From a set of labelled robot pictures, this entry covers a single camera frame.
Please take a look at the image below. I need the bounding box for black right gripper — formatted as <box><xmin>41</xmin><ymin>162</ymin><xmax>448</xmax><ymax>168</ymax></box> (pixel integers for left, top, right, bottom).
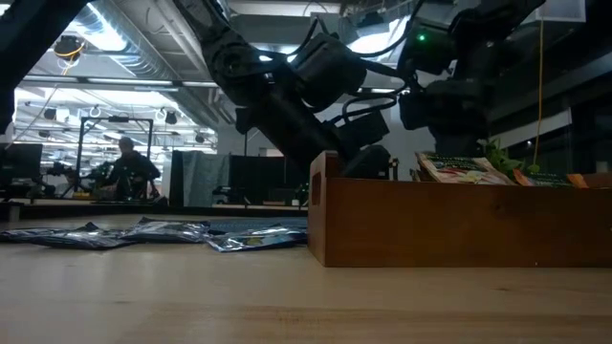
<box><xmin>399</xmin><ymin>78</ymin><xmax>489</xmax><ymax>157</ymax></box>

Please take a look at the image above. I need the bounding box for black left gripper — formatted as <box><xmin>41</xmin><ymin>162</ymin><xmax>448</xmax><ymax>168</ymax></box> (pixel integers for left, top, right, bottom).
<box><xmin>329</xmin><ymin>110</ymin><xmax>395</xmax><ymax>180</ymax></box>

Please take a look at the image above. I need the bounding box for beige tea packet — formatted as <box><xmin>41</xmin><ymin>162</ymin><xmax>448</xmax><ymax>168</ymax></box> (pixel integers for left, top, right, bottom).
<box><xmin>414</xmin><ymin>151</ymin><xmax>516</xmax><ymax>186</ymax></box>

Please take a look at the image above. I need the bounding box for wooden three-compartment tray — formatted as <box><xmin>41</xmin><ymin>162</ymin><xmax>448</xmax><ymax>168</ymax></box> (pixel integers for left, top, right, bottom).
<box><xmin>308</xmin><ymin>150</ymin><xmax>612</xmax><ymax>269</ymax></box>

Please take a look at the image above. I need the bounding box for orange peach tea packet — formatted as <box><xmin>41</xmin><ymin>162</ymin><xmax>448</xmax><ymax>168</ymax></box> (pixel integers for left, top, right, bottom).
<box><xmin>514</xmin><ymin>169</ymin><xmax>590</xmax><ymax>189</ymax></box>

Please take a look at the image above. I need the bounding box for potted green artificial plant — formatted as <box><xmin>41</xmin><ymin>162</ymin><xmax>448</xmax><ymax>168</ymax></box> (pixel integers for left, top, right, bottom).
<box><xmin>477</xmin><ymin>138</ymin><xmax>541</xmax><ymax>179</ymax></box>

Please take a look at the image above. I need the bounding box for black screen panel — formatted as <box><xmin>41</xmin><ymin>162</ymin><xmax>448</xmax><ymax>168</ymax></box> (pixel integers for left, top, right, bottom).
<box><xmin>229</xmin><ymin>155</ymin><xmax>307</xmax><ymax>206</ymax></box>

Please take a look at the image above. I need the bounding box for round dark blue woven mat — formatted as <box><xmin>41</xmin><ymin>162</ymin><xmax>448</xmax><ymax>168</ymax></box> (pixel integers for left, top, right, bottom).
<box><xmin>205</xmin><ymin>217</ymin><xmax>310</xmax><ymax>234</ymax></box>

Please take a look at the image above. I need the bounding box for blue-grey fabric cover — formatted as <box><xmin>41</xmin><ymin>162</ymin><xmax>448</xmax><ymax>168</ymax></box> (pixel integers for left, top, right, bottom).
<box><xmin>183</xmin><ymin>150</ymin><xmax>230</xmax><ymax>207</ymax></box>

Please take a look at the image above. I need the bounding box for person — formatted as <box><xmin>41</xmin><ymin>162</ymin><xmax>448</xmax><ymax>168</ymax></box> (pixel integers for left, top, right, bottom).
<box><xmin>98</xmin><ymin>137</ymin><xmax>162</xmax><ymax>202</ymax></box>

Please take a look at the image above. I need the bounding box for long ceiling light bar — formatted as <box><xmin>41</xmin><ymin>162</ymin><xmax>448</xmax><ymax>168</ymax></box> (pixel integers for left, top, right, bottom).
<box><xmin>18</xmin><ymin>74</ymin><xmax>407</xmax><ymax>96</ymax></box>

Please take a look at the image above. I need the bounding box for black computer monitor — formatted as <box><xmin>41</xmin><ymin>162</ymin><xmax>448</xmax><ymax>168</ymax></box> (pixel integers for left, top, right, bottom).
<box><xmin>0</xmin><ymin>142</ymin><xmax>43</xmax><ymax>200</ymax></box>

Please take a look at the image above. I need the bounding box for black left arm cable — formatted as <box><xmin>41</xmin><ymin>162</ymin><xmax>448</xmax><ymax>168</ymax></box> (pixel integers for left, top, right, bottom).
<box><xmin>339</xmin><ymin>93</ymin><xmax>401</xmax><ymax>126</ymax></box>

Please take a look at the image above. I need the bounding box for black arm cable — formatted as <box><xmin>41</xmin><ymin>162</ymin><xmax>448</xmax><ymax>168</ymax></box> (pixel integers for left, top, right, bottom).
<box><xmin>339</xmin><ymin>93</ymin><xmax>401</xmax><ymax>126</ymax></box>
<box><xmin>356</xmin><ymin>0</ymin><xmax>426</xmax><ymax>59</ymax></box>

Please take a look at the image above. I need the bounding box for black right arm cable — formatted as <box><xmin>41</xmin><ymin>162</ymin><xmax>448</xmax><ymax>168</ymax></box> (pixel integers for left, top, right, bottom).
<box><xmin>356</xmin><ymin>0</ymin><xmax>426</xmax><ymax>59</ymax></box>

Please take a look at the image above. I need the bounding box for black aluminium table frame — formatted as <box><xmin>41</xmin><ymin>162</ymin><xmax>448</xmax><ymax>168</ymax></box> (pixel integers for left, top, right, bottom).
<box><xmin>0</xmin><ymin>198</ymin><xmax>310</xmax><ymax>220</ymax></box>

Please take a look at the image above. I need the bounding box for black background rig frame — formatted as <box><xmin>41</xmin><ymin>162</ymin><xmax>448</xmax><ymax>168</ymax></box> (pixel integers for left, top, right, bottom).
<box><xmin>76</xmin><ymin>117</ymin><xmax>154</xmax><ymax>200</ymax></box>

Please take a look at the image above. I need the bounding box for silver ventilation duct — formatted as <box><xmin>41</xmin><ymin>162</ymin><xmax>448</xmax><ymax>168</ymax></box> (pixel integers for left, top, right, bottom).
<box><xmin>71</xmin><ymin>0</ymin><xmax>235</xmax><ymax>125</ymax></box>

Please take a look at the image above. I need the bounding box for black yellow hanging cable reel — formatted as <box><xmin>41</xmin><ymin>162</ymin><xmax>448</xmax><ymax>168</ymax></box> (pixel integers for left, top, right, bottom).
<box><xmin>52</xmin><ymin>33</ymin><xmax>87</xmax><ymax>63</ymax></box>

